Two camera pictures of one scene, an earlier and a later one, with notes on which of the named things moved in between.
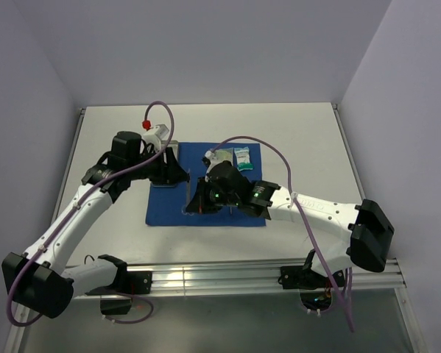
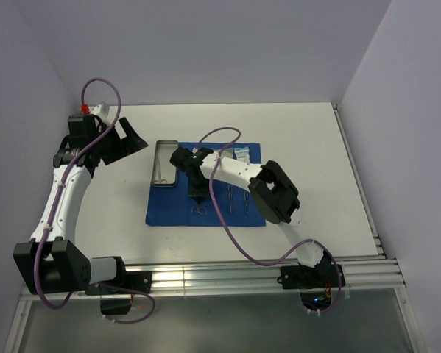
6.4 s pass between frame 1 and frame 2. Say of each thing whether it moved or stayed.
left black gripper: moved
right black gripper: moved
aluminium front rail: stayed
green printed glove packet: stayed
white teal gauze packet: stayed
